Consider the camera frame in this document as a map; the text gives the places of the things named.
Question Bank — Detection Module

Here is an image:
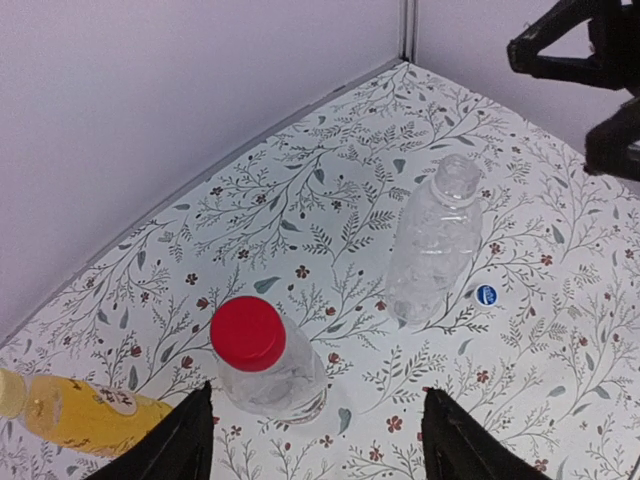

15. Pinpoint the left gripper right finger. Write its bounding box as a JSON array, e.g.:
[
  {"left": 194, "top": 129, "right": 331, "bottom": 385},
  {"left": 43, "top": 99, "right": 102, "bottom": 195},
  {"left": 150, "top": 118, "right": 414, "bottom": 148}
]
[{"left": 421, "top": 388, "right": 546, "bottom": 480}]

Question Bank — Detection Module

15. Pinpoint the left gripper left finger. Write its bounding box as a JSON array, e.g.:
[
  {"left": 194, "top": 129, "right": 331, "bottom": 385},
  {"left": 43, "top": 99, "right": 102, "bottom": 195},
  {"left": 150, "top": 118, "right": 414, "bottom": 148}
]
[{"left": 89, "top": 382, "right": 214, "bottom": 480}]

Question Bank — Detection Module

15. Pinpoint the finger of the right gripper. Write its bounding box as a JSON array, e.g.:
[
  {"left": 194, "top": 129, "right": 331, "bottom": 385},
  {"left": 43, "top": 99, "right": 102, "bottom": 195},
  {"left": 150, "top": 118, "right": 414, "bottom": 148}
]
[
  {"left": 507, "top": 0, "right": 639, "bottom": 95},
  {"left": 584, "top": 97, "right": 639, "bottom": 182}
]

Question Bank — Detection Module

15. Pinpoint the white blue bottle cap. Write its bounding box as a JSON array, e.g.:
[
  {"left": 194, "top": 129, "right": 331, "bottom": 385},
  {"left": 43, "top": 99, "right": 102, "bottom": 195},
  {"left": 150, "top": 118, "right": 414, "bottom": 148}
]
[{"left": 473, "top": 284, "right": 498, "bottom": 309}]

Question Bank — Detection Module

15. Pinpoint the clear plastic bottle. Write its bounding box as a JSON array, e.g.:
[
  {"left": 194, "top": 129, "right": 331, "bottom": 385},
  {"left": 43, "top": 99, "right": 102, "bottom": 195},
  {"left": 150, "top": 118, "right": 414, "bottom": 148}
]
[{"left": 385, "top": 155, "right": 482, "bottom": 326}]

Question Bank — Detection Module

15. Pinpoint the yellow juice bottle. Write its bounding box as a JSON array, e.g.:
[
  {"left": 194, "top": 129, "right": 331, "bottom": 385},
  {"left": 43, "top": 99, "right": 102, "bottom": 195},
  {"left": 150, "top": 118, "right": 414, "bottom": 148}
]
[{"left": 1, "top": 369, "right": 173, "bottom": 458}]

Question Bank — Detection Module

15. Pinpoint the red cap water bottle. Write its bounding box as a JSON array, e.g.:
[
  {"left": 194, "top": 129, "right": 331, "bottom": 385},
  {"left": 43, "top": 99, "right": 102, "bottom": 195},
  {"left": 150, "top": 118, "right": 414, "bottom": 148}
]
[{"left": 210, "top": 296, "right": 328, "bottom": 425}]

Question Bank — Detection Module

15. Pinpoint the floral table mat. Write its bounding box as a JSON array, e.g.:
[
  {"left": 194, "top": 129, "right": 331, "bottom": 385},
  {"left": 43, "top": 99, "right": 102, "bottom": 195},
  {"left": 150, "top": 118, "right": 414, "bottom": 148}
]
[{"left": 1, "top": 63, "right": 639, "bottom": 479}]

